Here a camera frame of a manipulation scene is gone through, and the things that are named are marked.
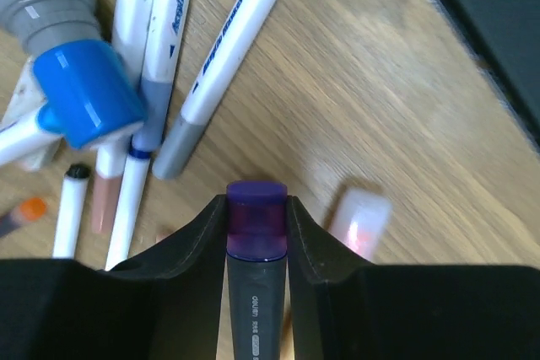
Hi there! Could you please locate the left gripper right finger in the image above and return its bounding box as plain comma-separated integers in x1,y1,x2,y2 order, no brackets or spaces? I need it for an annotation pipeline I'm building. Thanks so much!
286,196,539,359

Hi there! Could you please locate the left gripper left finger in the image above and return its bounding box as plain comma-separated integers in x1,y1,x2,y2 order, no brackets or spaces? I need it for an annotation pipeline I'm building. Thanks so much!
1,196,227,359

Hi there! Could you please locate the orange pink highlighter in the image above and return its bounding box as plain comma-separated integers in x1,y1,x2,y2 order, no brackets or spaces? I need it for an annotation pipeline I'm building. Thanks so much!
328,188,392,261

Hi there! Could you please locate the black purple cap highlighter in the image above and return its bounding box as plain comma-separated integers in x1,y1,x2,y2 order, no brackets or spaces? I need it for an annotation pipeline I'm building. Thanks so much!
226,180,288,359

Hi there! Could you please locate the pink cap white marker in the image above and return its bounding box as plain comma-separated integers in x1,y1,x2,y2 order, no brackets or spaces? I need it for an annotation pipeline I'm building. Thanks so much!
155,229,175,244

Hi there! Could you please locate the black cap whiteboard marker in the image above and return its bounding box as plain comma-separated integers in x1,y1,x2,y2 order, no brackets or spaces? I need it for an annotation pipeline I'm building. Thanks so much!
51,163,91,259

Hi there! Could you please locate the blue cap whiteboard marker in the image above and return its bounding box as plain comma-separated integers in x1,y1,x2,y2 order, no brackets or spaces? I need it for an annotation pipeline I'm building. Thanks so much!
105,148,151,271

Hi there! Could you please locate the red gel pen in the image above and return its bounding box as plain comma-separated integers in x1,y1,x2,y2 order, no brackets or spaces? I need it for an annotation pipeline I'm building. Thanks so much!
0,197,47,238

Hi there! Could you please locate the light blue acrylic marker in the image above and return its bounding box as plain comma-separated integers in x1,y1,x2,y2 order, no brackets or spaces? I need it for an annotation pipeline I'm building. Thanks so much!
1,104,62,166

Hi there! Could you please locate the brown cap white marker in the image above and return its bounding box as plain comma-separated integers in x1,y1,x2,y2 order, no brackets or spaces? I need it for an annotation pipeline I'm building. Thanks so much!
90,0,161,235

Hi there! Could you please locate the grey tip acrylic marker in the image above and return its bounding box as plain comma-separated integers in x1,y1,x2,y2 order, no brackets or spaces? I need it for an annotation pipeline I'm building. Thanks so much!
152,0,277,180

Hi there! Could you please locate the grey blue cap glue bottle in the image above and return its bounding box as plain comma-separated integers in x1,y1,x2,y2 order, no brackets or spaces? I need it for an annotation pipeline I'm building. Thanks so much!
1,0,147,148

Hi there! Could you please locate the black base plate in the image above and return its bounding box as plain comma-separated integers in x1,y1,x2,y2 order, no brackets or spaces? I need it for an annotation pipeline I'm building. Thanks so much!
435,0,539,146

